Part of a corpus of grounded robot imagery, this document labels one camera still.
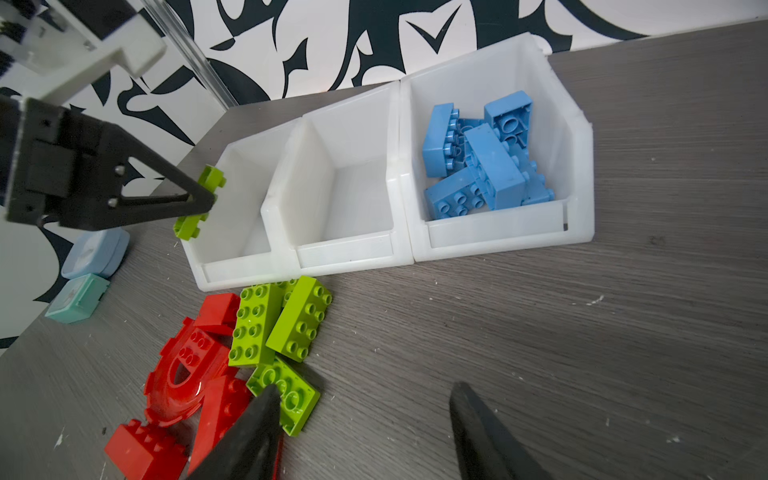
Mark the red arch lego piece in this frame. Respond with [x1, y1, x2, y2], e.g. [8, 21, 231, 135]
[144, 317, 236, 427]

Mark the red lego brick low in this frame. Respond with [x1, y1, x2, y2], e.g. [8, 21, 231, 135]
[105, 419, 188, 480]

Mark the left white bin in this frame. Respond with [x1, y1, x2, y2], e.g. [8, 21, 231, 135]
[184, 120, 298, 292]

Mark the lone green lego brick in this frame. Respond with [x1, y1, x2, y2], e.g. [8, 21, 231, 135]
[172, 164, 228, 242]

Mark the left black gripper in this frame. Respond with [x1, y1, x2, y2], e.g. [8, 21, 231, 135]
[1, 96, 215, 231]

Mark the aluminium frame rail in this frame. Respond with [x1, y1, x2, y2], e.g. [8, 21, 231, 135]
[141, 0, 239, 110]

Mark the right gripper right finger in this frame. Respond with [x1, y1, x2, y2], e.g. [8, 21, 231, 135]
[449, 382, 552, 479]

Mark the white bin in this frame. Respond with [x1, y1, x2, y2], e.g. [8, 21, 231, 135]
[261, 82, 414, 277]
[184, 120, 298, 292]
[398, 34, 595, 261]

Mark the blue lego brick bottom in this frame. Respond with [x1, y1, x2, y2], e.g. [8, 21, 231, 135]
[422, 103, 461, 178]

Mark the right white bin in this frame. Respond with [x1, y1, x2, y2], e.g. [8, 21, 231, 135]
[398, 34, 595, 261]

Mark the small red lego brick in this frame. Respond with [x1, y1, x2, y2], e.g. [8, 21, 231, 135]
[194, 293, 240, 336]

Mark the middle white bin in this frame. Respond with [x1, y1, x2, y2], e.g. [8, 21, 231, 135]
[261, 82, 414, 277]

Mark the green lego brick cluster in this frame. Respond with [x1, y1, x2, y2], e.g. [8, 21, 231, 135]
[228, 276, 333, 437]

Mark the teal small box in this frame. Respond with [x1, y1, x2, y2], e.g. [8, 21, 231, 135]
[44, 274, 110, 324]

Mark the blue lego brick cluster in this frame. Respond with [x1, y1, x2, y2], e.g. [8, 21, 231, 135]
[464, 90, 533, 210]

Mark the light blue lidded container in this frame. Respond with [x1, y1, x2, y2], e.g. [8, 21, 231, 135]
[60, 228, 130, 280]

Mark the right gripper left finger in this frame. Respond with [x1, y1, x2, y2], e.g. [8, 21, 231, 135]
[187, 385, 282, 480]

